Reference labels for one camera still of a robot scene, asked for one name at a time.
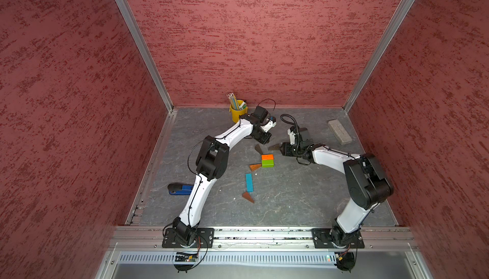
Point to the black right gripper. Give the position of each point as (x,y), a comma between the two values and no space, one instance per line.
(286,149)

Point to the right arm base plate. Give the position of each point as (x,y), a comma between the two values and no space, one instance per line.
(321,238)

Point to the red brown triangle block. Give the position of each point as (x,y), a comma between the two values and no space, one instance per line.
(248,197)

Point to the white slotted cable duct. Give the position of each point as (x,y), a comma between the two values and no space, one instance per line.
(306,259)

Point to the green rectangular block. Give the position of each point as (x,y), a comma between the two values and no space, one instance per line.
(269,163)

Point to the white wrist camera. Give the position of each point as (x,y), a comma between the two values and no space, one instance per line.
(265,121)
(293,136)

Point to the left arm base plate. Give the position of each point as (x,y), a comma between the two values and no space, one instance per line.
(206,237)

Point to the blue black utility knife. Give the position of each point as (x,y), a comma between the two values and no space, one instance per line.
(180,189)

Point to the grey marbled pencil case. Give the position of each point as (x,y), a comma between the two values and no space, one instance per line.
(340,132)

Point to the dark brown triangle block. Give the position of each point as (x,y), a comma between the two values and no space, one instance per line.
(274,147)

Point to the aluminium corner post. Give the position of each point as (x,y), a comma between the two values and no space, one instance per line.
(139,40)
(390,31)

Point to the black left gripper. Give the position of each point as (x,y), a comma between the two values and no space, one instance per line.
(263,141)

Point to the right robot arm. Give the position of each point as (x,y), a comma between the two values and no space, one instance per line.
(367,183)

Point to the orange rectangular block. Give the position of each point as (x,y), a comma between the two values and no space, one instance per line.
(267,157)

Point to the aluminium front rail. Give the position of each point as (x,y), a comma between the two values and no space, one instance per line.
(266,238)

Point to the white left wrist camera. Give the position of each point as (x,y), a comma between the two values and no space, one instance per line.
(265,121)

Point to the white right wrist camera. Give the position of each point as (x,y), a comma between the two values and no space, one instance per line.
(293,136)

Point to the aluminium corner post right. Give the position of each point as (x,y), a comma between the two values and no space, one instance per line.
(390,31)

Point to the teal long block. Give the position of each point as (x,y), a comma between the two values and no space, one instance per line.
(249,182)

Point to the yellow metal pencil bucket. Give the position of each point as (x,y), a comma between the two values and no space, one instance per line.
(236,113)

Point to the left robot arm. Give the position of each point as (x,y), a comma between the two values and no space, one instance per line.
(211,164)

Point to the aluminium corner post left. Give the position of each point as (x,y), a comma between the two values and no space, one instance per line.
(139,40)

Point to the orange brown triangle block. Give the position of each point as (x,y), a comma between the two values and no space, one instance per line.
(254,167)

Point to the pencils in bucket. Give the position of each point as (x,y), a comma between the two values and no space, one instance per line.
(234,103)

